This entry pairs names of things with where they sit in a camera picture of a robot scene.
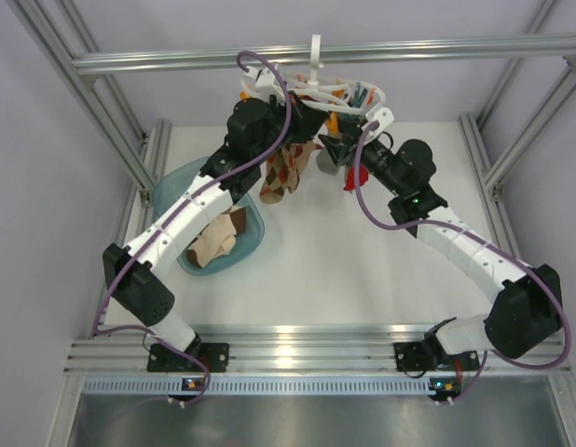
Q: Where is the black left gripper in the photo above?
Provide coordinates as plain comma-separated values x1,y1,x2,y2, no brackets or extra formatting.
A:
253,90,328,164

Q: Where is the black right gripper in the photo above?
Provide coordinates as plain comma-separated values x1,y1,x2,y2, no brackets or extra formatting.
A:
320,119,405,196

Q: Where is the orange clothes peg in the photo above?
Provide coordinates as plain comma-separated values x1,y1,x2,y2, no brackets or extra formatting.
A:
325,112,340,138

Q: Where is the red sock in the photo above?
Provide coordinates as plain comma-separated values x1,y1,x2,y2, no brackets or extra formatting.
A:
343,167,370,192

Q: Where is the white round clip hanger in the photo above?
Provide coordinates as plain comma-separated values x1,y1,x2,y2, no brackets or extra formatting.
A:
237,34,389,120

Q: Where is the argyle beige orange sock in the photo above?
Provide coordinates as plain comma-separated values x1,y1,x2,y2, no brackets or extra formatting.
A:
259,142,322,205

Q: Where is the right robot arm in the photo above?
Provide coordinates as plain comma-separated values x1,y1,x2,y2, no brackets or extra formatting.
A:
320,123,571,370

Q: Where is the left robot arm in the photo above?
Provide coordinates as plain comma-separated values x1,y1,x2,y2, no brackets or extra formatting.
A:
103,92,328,370

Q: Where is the teal clothes peg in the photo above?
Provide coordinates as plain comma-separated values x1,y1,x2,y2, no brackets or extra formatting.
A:
348,82,371,112

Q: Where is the teal plastic basin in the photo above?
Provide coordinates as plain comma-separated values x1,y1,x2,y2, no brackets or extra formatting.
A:
154,157,265,276

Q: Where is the cream sock in basin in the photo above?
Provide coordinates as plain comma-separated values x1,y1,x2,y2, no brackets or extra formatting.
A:
186,206,247,269

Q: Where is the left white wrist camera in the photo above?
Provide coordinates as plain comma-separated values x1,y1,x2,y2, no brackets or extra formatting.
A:
240,65,284,102

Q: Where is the aluminium frame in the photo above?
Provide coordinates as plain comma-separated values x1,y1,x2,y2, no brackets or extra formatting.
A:
3,0,576,447

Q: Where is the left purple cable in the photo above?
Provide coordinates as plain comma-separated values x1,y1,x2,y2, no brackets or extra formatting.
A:
89,49,298,406

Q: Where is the perforated cable tray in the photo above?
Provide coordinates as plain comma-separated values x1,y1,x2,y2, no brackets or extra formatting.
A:
82,376,436,396

